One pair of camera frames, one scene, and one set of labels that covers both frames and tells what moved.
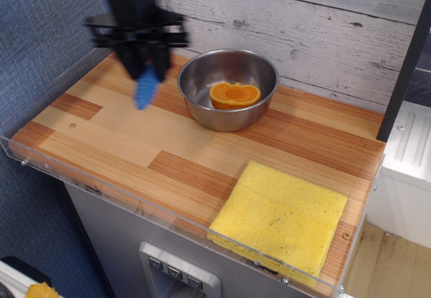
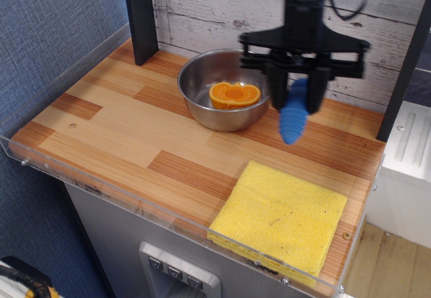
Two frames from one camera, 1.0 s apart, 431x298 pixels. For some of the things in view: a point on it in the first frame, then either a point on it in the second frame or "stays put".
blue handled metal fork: x=146 y=85 -> x=293 y=116
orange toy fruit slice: x=225 y=96 stays put
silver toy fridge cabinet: x=138 y=254 stays put
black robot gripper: x=134 y=21 -> x=304 y=48
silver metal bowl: x=227 y=90 stays put
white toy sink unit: x=400 y=204 stays put
